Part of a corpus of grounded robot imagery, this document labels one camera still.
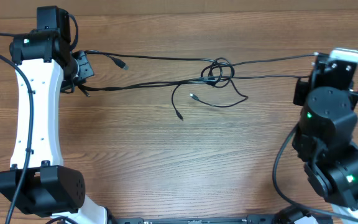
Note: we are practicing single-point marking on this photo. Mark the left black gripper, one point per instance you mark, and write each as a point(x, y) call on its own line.
point(86, 70)

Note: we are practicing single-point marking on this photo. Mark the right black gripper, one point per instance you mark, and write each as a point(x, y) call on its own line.
point(303, 93)

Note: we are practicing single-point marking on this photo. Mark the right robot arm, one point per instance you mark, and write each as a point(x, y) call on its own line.
point(323, 137)

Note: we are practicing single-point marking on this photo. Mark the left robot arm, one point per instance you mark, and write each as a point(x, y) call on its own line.
point(37, 181)

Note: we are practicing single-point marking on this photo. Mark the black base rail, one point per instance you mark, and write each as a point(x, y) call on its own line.
point(250, 219)

